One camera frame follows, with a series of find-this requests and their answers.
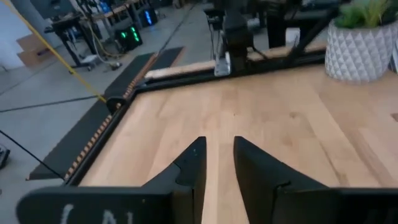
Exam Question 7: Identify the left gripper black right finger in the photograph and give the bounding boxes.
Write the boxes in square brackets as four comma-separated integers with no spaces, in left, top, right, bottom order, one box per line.
[233,136,398,224]

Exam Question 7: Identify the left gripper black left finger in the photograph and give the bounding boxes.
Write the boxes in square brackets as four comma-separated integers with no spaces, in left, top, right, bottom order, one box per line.
[15,136,208,224]

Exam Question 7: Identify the black hazard-striped floor mat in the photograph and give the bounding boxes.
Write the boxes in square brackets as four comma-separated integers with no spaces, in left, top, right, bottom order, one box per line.
[27,45,186,182]

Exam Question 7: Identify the black floor object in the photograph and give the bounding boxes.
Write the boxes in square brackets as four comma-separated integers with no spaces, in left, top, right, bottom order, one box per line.
[0,145,11,170]

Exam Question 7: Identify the computer with green lights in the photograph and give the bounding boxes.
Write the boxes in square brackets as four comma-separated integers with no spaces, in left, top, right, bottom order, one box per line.
[115,24,144,53]

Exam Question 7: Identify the white patterned plant pot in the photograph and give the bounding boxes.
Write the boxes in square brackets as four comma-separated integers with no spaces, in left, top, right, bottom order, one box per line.
[324,19,398,83]

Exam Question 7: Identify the computer with blue lights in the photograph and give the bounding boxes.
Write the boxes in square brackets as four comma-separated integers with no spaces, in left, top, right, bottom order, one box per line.
[139,6,159,28]

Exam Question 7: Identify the black workbench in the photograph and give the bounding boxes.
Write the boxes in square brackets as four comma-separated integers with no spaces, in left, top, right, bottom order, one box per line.
[43,12,103,69]

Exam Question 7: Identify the brown cardboard boxes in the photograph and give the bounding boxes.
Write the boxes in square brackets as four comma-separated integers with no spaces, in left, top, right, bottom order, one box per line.
[16,33,60,68]

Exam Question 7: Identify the green succulent plant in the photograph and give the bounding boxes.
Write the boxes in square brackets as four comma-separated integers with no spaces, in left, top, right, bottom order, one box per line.
[333,0,398,29]

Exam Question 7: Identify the black metal table frame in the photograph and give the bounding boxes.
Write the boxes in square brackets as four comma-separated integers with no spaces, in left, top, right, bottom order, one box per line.
[63,6,340,187]

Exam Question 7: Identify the thin black floor cable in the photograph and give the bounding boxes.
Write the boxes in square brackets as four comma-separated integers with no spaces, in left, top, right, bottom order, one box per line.
[0,129,65,180]

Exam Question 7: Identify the yellow floor cable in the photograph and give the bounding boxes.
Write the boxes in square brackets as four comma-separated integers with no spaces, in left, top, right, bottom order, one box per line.
[0,0,108,104]

